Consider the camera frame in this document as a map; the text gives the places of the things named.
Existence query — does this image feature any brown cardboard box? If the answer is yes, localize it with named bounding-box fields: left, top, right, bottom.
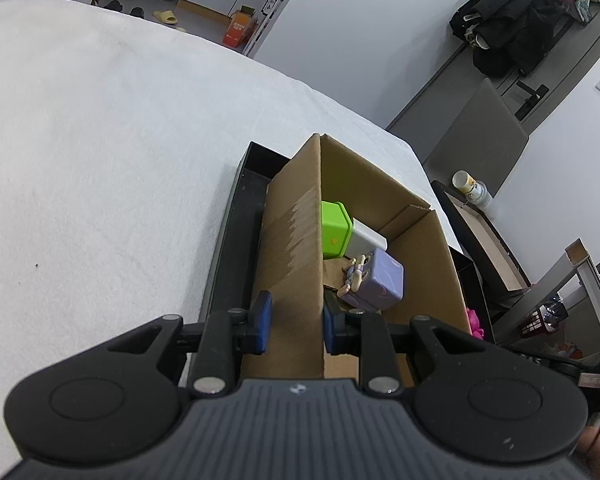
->
left=239, top=132, right=473, bottom=388

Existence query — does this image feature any purple cube toy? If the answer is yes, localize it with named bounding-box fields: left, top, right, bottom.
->
left=336, top=249, right=404, bottom=312

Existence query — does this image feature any pink dinosaur figurine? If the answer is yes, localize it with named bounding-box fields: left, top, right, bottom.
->
left=466, top=309, right=484, bottom=340

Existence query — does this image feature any white power adapter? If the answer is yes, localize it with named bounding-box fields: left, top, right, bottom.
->
left=344, top=218, right=388, bottom=258

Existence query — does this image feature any green hexagonal tin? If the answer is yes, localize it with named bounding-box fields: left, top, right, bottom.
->
left=321, top=200, right=353, bottom=259

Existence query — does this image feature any black tray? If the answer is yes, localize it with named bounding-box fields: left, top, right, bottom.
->
left=182, top=140, right=496, bottom=386

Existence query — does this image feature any grey metal shelf desk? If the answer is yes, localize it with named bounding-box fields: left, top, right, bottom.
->
left=492, top=240, right=600, bottom=362

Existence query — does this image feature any black framed brown board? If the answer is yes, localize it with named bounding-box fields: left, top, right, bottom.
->
left=431, top=180, right=531, bottom=309

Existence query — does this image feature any white paper cup stack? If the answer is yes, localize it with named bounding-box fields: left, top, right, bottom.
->
left=452, top=170, right=492, bottom=208

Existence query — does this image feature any white tablecloth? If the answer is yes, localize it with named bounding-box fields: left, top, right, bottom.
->
left=0, top=0, right=434, bottom=477

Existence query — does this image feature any grey door panel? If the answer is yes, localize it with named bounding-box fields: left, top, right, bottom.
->
left=389, top=4, right=600, bottom=194

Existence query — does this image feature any black spray bottle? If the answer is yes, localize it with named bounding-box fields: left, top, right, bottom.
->
left=261, top=0, right=277, bottom=15

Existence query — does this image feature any yellow slipper left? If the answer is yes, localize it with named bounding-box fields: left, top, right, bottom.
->
left=152, top=10, right=178, bottom=26

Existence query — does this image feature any black slipper right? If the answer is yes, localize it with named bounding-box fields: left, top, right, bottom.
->
left=130, top=6, right=145, bottom=18

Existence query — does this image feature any black slipper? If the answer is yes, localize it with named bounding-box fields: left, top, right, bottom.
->
left=105, top=0, right=123, bottom=12
left=130, top=6, right=145, bottom=18

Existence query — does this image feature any black slipper left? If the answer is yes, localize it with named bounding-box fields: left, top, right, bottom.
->
left=105, top=0, right=123, bottom=12

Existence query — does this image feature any black jacket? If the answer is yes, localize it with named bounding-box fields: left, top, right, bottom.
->
left=450, top=0, right=566, bottom=78

